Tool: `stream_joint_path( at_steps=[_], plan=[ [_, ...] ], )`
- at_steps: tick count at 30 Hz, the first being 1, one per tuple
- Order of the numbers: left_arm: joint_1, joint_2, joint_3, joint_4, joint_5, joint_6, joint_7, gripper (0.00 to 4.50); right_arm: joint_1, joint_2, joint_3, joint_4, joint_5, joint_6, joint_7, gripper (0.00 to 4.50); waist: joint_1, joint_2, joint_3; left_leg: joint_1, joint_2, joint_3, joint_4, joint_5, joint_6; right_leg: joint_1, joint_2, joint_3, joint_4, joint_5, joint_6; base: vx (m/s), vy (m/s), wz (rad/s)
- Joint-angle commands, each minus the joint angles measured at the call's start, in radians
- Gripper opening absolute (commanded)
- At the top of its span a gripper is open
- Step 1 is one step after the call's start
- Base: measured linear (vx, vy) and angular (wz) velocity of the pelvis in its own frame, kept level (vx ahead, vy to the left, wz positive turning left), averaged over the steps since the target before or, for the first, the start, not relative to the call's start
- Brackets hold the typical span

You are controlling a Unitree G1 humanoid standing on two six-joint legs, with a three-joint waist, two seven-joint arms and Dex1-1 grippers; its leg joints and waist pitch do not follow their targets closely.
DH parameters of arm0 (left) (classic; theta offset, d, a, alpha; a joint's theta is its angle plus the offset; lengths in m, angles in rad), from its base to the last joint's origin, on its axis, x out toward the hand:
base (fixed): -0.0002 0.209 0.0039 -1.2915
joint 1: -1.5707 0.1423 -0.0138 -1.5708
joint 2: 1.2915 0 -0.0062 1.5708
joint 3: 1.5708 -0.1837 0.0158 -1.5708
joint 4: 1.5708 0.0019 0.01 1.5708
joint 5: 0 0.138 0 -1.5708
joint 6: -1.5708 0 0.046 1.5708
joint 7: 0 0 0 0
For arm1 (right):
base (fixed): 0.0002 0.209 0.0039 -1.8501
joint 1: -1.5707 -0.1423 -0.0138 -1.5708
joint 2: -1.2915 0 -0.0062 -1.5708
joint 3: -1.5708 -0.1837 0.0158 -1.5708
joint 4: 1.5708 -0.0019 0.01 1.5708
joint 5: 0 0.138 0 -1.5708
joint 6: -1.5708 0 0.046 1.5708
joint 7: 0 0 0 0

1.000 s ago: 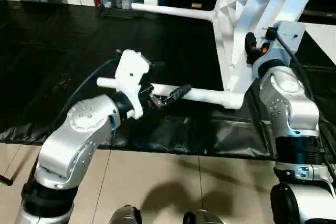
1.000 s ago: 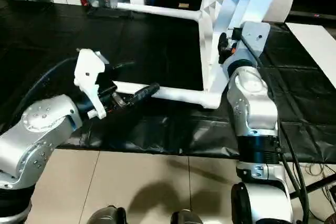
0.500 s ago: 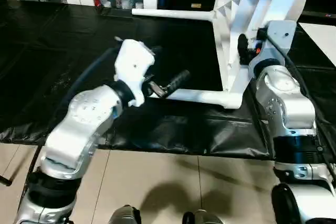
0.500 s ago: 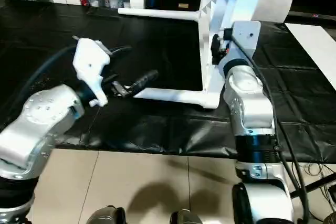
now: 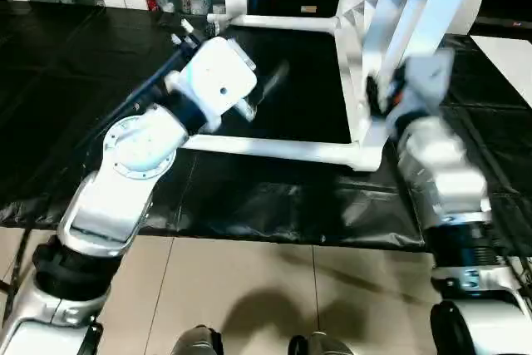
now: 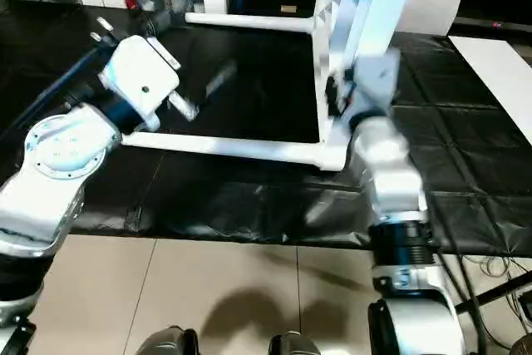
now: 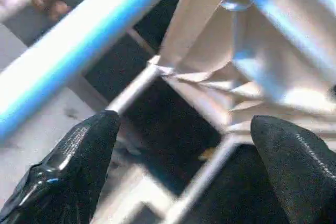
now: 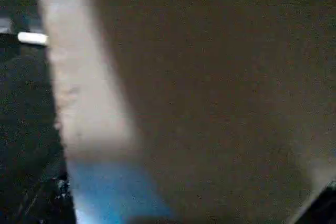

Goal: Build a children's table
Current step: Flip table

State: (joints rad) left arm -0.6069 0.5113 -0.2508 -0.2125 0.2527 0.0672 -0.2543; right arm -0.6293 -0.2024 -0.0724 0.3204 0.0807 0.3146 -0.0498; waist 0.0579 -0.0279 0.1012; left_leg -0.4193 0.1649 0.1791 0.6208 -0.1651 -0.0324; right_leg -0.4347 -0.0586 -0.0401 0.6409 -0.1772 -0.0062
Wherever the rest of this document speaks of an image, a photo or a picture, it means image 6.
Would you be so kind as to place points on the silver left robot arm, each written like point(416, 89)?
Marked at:
point(58, 155)

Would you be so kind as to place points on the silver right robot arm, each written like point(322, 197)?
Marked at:
point(386, 172)

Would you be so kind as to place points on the small yellow label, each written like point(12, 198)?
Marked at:
point(288, 9)

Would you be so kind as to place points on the black work mat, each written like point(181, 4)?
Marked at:
point(249, 205)

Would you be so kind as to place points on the grey cushion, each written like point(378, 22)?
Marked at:
point(436, 2)

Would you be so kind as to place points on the white sheet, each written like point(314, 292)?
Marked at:
point(499, 72)

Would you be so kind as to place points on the brown wicker basket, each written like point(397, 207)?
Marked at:
point(524, 345)

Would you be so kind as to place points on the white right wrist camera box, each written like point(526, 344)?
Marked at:
point(374, 81)

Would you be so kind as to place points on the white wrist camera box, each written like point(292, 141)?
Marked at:
point(141, 81)
point(374, 81)

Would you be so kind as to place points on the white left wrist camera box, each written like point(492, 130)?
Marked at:
point(141, 81)

